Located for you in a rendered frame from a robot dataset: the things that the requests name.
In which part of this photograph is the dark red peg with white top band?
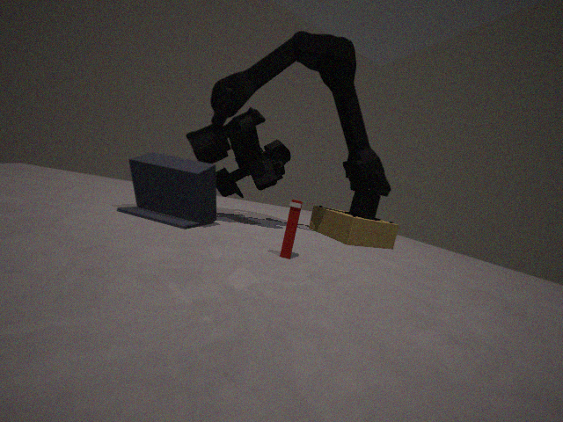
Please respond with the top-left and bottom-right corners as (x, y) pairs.
(280, 200), (303, 259)

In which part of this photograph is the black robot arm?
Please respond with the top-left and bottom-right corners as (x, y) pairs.
(186, 31), (391, 221)

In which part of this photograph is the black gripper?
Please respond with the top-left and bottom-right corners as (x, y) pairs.
(216, 140), (291, 199)

